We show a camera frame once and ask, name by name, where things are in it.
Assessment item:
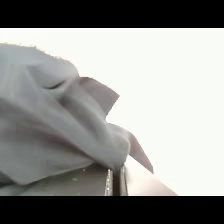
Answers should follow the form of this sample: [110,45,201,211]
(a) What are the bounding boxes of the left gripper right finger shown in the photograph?
[114,155,178,197]

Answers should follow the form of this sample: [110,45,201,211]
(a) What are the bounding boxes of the grey garment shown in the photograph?
[0,42,155,186]

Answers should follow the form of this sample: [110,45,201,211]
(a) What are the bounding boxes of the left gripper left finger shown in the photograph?
[18,162,114,197]

